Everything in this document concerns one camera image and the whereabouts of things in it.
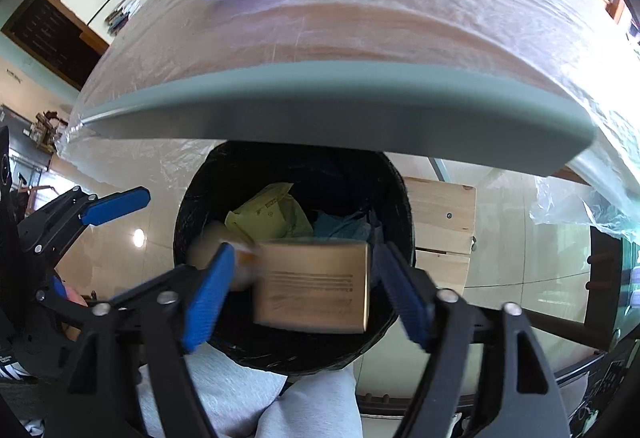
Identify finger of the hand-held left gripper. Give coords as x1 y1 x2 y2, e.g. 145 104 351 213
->
35 274 102 325
17 187 151 255

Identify dark wooden door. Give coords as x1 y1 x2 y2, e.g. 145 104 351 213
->
2 0 110 91

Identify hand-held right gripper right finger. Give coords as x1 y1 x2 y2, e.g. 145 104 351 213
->
375 243 571 438

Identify stack of books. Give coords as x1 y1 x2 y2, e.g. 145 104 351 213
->
104 0 142 36

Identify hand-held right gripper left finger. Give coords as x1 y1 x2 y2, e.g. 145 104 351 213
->
45 243 236 438

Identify brown cardboard box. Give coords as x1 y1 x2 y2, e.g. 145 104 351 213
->
252 240 372 334

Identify yellow paper bag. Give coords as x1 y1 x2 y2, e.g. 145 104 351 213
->
225 183 315 247

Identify round cream cake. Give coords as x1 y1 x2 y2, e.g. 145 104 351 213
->
189 220 236 271

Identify dark wooden chair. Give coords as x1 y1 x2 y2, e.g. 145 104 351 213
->
472 224 628 355

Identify blue white drawstring bag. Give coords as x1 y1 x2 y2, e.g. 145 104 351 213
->
312 210 384 245

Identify light wooden stool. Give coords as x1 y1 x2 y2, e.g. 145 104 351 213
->
402 176 477 305

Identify person's grey pants legs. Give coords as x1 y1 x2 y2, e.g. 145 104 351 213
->
136 343 364 438

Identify black trash bin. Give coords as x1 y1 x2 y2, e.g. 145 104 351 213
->
173 141 417 375

